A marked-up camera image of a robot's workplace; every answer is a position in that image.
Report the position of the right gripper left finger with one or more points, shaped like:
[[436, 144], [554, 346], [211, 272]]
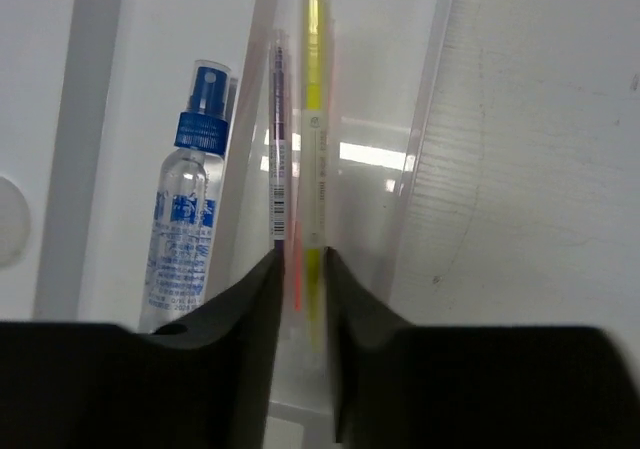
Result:
[[202, 381]]

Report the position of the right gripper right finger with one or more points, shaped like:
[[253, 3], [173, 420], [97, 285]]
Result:
[[395, 384]]

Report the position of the blue cap spray bottle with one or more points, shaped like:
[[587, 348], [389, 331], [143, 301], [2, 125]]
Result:
[[186, 201]]

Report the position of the clear tape roll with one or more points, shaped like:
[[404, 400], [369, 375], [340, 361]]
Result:
[[15, 223]]

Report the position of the grey purple pen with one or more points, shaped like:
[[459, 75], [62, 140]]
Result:
[[278, 144]]

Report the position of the yellow pen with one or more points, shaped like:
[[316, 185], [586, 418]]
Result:
[[313, 160]]

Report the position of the white divided organizer tray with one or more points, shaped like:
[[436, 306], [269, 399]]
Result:
[[86, 125]]

